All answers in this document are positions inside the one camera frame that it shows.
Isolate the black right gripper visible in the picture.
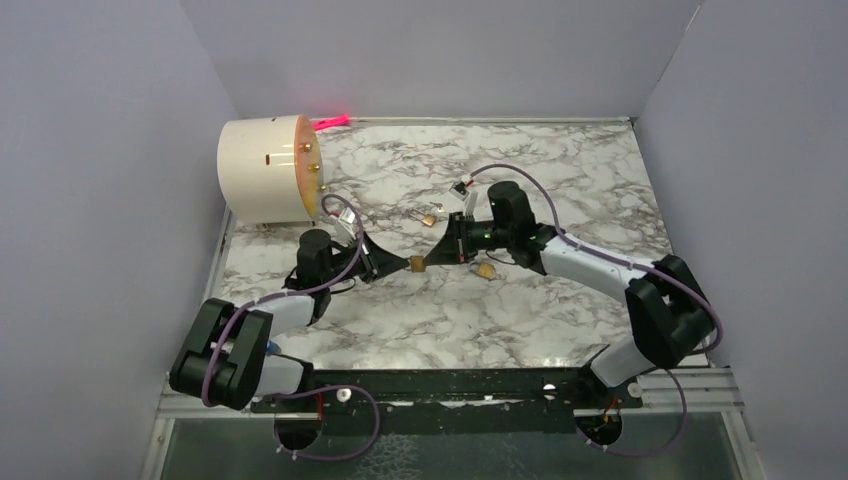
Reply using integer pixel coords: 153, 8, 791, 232
424, 212, 513, 266

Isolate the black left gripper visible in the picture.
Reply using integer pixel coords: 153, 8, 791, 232
322, 230, 410, 286

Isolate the small brass padlock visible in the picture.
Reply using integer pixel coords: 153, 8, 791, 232
409, 255, 427, 273

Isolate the brass padlock long shackle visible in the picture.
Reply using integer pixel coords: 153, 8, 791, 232
407, 208, 439, 227

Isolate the brass padlock with key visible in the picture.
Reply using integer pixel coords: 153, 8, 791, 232
469, 262, 506, 281

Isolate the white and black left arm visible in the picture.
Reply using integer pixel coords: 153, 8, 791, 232
168, 229, 409, 411

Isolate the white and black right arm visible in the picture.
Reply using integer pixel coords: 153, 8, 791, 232
423, 181, 718, 407

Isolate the cream cylindrical container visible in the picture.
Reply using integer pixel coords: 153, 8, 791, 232
217, 115, 324, 225

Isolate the pink marker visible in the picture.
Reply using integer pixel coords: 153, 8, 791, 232
312, 114, 350, 131

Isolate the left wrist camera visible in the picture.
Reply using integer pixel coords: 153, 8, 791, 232
332, 208, 359, 246

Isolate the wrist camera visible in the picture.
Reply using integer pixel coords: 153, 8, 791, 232
332, 208, 359, 246
449, 179, 478, 217

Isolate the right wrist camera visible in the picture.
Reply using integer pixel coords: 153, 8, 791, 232
449, 179, 478, 217

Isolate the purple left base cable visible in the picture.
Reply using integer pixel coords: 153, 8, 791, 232
273, 386, 383, 464

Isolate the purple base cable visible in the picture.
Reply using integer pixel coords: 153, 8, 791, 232
574, 367, 690, 460
273, 386, 383, 464

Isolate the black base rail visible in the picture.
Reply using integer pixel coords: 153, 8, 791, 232
249, 367, 643, 436

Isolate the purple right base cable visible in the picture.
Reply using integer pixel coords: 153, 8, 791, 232
574, 367, 690, 460

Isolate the aluminium frame rail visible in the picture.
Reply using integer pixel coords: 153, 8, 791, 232
637, 368, 745, 413

